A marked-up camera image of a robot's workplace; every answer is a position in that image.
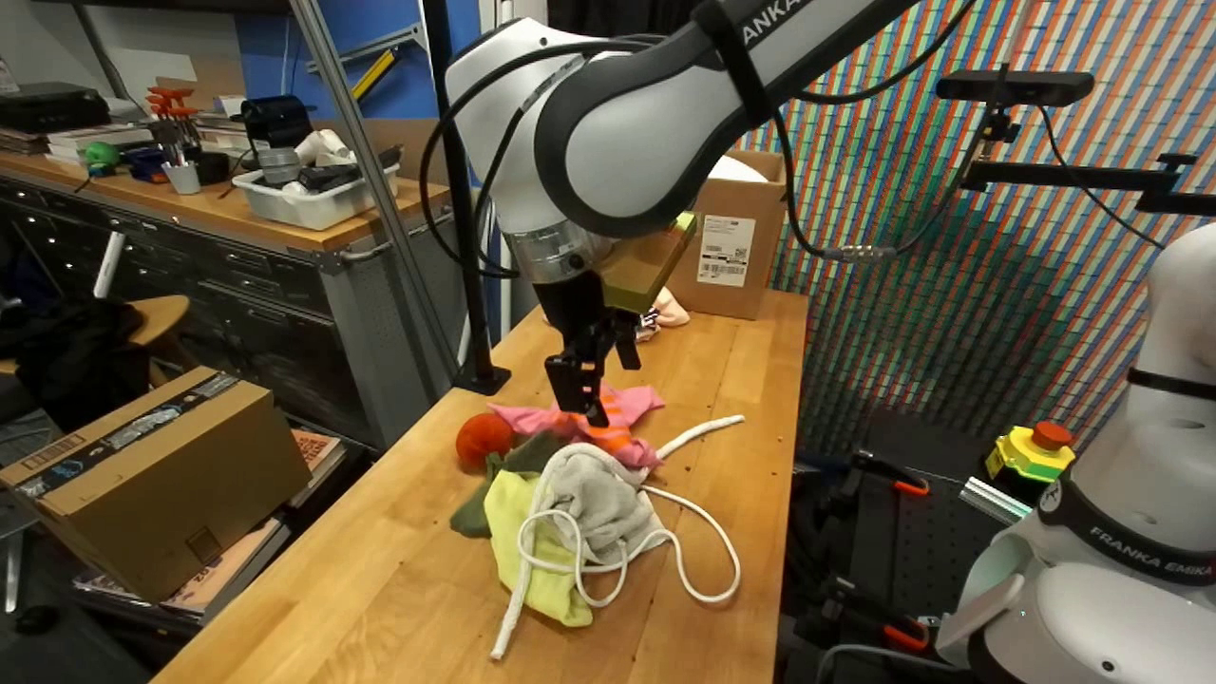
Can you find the black camera on mount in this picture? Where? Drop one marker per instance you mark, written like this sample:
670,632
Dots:
1015,90

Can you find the yellow-green cloth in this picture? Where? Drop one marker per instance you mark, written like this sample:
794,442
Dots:
550,580

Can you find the black camera pole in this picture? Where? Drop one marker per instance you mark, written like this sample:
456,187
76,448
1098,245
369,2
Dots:
481,372

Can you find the grey metal cabinet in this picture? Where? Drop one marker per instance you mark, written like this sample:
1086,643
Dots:
327,320

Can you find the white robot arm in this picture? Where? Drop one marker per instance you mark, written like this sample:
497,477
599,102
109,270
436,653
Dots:
589,140

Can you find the cardboard box on table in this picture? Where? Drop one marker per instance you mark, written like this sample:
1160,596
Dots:
739,218

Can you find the dark green sock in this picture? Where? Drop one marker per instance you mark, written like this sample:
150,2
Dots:
506,489

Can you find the cardboard box on floor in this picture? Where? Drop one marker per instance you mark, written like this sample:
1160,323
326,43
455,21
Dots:
165,482

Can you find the white plastic bin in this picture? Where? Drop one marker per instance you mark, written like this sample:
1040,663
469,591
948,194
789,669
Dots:
303,194

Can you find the grey towel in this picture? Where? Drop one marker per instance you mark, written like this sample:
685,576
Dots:
599,505

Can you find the yellow red emergency button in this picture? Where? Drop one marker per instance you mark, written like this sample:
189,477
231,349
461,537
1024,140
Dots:
1040,453

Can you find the pink orange cloth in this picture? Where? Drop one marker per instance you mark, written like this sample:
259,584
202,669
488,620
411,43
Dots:
616,434

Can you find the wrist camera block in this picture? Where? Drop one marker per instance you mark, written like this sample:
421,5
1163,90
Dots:
641,266

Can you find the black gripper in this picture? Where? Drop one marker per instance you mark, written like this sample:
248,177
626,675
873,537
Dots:
589,333

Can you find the red plush ball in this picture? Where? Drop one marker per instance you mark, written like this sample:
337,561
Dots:
481,438

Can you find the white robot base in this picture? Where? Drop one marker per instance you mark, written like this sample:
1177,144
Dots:
1112,580

